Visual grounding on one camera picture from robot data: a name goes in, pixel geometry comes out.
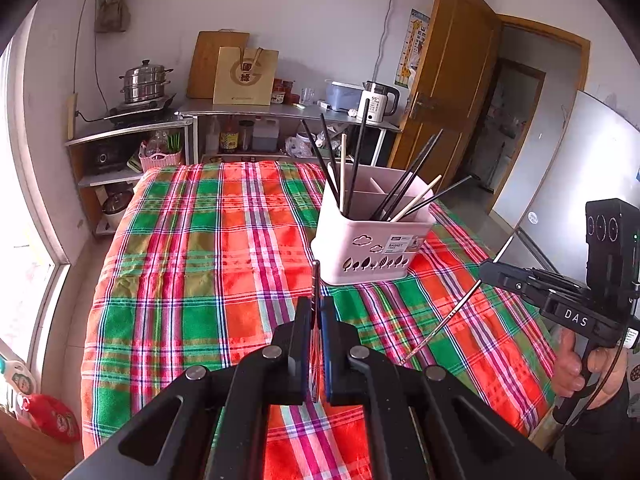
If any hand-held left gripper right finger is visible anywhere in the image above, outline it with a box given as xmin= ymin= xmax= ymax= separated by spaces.
xmin=320 ymin=296 xmax=576 ymax=480

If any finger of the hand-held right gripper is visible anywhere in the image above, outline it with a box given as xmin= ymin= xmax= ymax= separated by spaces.
xmin=479 ymin=260 xmax=557 ymax=309
xmin=500 ymin=261 xmax=592 ymax=297

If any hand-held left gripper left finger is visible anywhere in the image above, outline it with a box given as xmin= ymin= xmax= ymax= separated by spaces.
xmin=62 ymin=296 xmax=315 ymax=480

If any metal chopstick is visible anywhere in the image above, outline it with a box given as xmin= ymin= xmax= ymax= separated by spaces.
xmin=399 ymin=236 xmax=515 ymax=365
xmin=311 ymin=259 xmax=322 ymax=403

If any pink plastic chopstick basket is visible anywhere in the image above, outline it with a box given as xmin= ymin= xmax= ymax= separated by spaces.
xmin=310 ymin=176 xmax=437 ymax=287

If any black chopstick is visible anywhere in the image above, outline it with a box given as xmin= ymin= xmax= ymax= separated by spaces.
xmin=399 ymin=175 xmax=473 ymax=222
xmin=319 ymin=113 xmax=345 ymax=197
xmin=382 ymin=132 xmax=444 ymax=222
xmin=346 ymin=98 xmax=371 ymax=217
xmin=301 ymin=119 xmax=342 ymax=202
xmin=371 ymin=129 xmax=444 ymax=222

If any person's right forearm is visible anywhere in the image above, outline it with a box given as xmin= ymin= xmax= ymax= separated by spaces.
xmin=562 ymin=375 xmax=640 ymax=480

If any person's right hand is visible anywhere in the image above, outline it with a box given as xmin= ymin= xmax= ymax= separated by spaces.
xmin=551 ymin=331 xmax=630 ymax=411

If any grey refrigerator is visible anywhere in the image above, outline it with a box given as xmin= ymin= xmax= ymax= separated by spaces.
xmin=487 ymin=90 xmax=640 ymax=281

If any plaid tablecloth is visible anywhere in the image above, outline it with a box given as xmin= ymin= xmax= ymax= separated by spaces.
xmin=80 ymin=160 xmax=561 ymax=480

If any wooden door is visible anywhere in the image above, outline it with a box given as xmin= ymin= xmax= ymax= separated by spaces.
xmin=387 ymin=0 xmax=503 ymax=192

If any clear plastic bag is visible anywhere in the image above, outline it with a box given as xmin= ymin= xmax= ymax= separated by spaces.
xmin=285 ymin=132 xmax=321 ymax=159

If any white electric kettle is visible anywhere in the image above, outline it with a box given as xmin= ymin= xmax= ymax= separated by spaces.
xmin=356 ymin=80 xmax=401 ymax=124

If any grey plastic jug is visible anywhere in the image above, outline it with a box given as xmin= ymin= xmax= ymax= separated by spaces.
xmin=251 ymin=117 xmax=280 ymax=152

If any dark sauce bottle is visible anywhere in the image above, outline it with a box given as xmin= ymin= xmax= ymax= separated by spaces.
xmin=220 ymin=117 xmax=241 ymax=154

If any rice cooker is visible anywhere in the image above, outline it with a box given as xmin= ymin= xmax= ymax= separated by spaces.
xmin=102 ymin=190 xmax=135 ymax=228

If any small pink woven basket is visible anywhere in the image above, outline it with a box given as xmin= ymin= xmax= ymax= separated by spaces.
xmin=138 ymin=142 xmax=182 ymax=173

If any clear plastic storage box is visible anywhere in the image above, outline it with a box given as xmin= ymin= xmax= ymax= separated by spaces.
xmin=325 ymin=79 xmax=364 ymax=112

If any metal kitchen counter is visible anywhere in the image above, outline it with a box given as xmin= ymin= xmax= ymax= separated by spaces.
xmin=175 ymin=97 xmax=403 ymax=166

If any red plastic bag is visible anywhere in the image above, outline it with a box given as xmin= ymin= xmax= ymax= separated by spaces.
xmin=27 ymin=394 xmax=81 ymax=444

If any black kitchen appliance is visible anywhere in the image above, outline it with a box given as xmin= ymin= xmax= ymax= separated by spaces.
xmin=85 ymin=140 xmax=126 ymax=176

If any white spray bottle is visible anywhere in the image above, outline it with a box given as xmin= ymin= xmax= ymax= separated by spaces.
xmin=0 ymin=350 xmax=39 ymax=397

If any tan paper bag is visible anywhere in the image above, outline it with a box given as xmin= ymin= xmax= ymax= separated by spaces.
xmin=212 ymin=46 xmax=280 ymax=107

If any metal shelf unit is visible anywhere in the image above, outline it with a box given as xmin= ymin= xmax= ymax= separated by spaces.
xmin=65 ymin=115 xmax=196 ymax=238

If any wooden cutting board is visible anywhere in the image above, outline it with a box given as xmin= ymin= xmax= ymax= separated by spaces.
xmin=186 ymin=31 xmax=251 ymax=100

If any steel steamer pot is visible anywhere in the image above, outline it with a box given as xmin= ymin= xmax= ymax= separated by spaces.
xmin=119 ymin=60 xmax=175 ymax=106

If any window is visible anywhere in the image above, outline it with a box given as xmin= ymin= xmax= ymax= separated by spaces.
xmin=0 ymin=45 xmax=71 ymax=361

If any wall poster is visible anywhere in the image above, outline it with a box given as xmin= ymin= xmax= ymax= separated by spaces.
xmin=394 ymin=8 xmax=431 ymax=88

